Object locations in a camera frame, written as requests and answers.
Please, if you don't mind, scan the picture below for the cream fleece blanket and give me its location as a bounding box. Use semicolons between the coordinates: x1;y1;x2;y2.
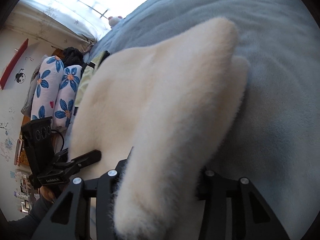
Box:
69;17;249;239

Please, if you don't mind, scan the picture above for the black clothing pile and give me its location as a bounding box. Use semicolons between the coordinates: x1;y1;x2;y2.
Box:
62;47;84;67

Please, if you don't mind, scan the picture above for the person's left hand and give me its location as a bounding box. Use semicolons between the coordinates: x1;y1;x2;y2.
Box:
40;186;60;203

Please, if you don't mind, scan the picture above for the blue-grey bed cover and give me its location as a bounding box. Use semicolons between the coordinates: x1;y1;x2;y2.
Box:
85;0;319;239

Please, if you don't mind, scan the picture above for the floral blue white quilt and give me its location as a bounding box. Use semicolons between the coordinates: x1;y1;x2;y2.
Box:
30;56;82;132

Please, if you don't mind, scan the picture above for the yellow-green black folded garment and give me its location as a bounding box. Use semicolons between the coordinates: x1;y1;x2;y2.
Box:
73;50;110;115

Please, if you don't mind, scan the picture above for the pink white plush toy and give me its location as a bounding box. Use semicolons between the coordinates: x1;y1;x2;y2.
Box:
108;16;123;29

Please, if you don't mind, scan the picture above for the black camera box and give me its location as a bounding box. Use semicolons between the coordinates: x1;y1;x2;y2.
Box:
21;117;54;177

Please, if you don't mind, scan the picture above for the red wall shelf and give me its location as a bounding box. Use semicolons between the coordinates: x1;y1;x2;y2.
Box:
0;38;29;90

